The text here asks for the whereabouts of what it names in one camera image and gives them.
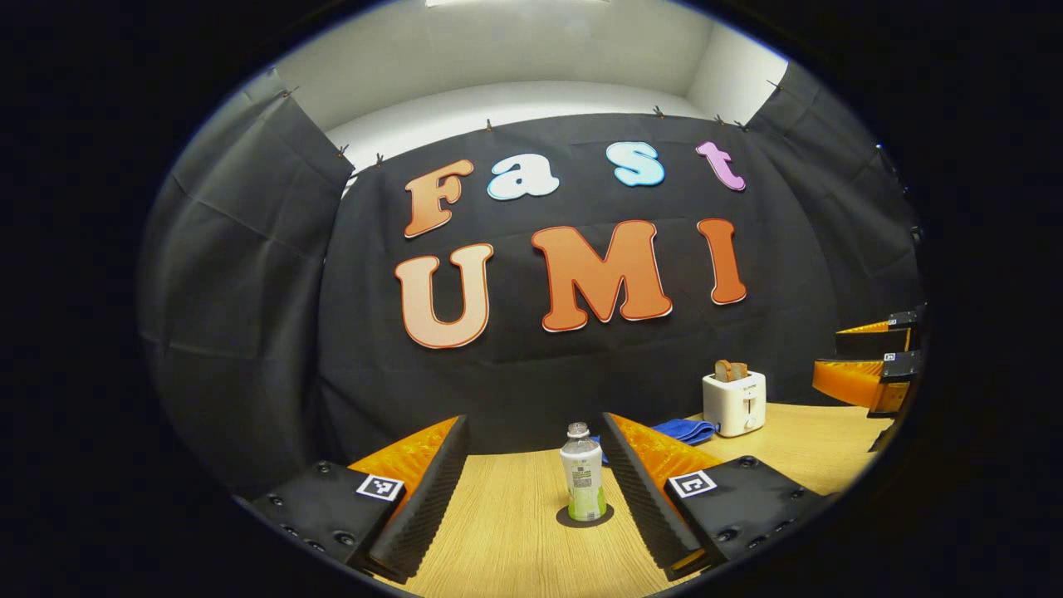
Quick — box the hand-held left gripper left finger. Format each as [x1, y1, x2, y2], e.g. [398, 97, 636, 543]
[235, 414, 471, 584]

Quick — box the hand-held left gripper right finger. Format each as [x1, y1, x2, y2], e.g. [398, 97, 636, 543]
[600, 411, 835, 582]

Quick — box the plastic water bottle green label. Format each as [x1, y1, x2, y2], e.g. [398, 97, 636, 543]
[560, 422, 608, 522]

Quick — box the round dark brown coaster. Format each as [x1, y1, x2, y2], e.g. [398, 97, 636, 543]
[556, 502, 615, 529]

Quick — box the folded blue towel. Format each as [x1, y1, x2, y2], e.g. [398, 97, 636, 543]
[596, 418, 720, 464]

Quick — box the white toaster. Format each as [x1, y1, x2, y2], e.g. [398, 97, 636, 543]
[702, 370, 767, 439]

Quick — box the black backdrop cloth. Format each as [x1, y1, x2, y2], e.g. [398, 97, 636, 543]
[137, 62, 927, 499]

